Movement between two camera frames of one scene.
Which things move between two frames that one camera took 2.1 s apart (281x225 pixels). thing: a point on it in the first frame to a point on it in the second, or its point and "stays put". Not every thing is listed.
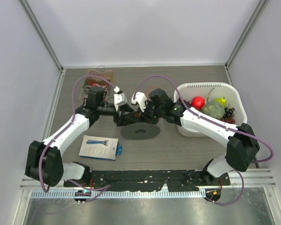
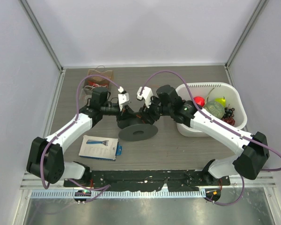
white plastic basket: x=210 y=91 stays put
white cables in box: x=103 y=86 stays put
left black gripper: x=123 y=119 stays put
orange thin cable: x=151 y=86 to x=139 y=117
